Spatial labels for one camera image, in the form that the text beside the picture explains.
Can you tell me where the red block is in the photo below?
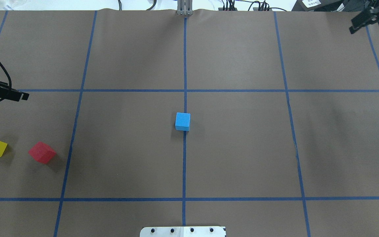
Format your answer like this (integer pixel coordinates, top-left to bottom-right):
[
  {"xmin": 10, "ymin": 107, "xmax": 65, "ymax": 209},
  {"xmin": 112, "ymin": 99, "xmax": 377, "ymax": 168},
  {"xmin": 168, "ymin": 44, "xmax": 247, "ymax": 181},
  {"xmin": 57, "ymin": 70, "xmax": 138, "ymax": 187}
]
[{"xmin": 28, "ymin": 142, "xmax": 57, "ymax": 164}]

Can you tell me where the blue block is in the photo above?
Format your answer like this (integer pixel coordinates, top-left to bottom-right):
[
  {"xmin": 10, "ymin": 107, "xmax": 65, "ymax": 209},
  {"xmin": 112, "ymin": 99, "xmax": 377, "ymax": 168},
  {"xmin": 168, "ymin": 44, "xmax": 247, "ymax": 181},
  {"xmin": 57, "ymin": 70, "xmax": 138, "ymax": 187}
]
[{"xmin": 175, "ymin": 112, "xmax": 191, "ymax": 132}]

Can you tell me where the black cardboard box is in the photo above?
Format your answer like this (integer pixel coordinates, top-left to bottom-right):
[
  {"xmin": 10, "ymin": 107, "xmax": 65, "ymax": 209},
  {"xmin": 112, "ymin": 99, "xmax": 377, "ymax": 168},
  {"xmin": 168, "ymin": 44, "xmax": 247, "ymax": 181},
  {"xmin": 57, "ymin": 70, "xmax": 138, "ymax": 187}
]
[{"xmin": 291, "ymin": 0, "xmax": 350, "ymax": 12}]

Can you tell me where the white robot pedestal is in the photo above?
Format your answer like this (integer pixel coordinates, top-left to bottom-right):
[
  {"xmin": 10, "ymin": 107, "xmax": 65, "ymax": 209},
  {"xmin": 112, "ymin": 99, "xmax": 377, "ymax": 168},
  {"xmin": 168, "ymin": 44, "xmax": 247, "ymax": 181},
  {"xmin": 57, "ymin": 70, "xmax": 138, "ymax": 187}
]
[{"xmin": 139, "ymin": 225, "xmax": 227, "ymax": 237}]

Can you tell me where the aluminium frame post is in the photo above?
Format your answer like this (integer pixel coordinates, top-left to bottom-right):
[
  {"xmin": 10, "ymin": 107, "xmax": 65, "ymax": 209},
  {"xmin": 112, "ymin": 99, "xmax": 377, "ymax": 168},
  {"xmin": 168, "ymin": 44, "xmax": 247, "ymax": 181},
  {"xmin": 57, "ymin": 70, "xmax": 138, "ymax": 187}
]
[{"xmin": 177, "ymin": 0, "xmax": 193, "ymax": 16}]

